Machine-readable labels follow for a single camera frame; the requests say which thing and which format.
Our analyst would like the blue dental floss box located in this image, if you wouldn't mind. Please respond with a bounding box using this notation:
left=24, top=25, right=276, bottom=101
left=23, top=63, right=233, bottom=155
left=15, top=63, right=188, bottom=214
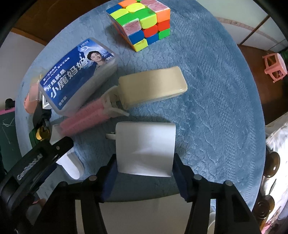
left=39, top=38, right=119, bottom=116

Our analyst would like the black clamp on chalkboard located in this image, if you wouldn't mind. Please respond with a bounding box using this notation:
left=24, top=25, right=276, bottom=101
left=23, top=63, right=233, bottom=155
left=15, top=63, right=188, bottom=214
left=5, top=98, right=15, bottom=111

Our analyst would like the cream rectangular case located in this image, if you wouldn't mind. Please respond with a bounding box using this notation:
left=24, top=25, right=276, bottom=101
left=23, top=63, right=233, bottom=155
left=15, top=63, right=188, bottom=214
left=118, top=66, right=188, bottom=110

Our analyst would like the pink hair roller clip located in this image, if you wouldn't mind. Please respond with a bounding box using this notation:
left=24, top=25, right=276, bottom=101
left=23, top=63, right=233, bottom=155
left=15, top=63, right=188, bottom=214
left=50, top=86, right=129, bottom=144

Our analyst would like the multicolour puzzle cube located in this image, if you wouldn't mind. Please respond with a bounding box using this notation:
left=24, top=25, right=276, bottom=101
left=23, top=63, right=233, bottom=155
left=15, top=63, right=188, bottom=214
left=106, top=0, right=171, bottom=52

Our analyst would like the white storage box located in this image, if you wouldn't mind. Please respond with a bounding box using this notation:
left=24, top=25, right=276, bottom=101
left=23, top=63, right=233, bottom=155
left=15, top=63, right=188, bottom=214
left=56, top=147, right=84, bottom=180

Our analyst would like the green chalkboard pink frame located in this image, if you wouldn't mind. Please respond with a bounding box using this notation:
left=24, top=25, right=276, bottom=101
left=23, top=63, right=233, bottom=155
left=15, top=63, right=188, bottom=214
left=0, top=109, right=21, bottom=171

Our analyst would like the pink plastic stool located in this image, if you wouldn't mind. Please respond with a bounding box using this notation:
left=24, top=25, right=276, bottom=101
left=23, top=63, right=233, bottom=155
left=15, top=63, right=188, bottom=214
left=262, top=53, right=287, bottom=83

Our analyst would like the white power adapter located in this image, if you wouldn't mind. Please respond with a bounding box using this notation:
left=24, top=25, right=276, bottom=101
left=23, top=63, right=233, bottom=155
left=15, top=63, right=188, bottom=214
left=106, top=122, right=176, bottom=177

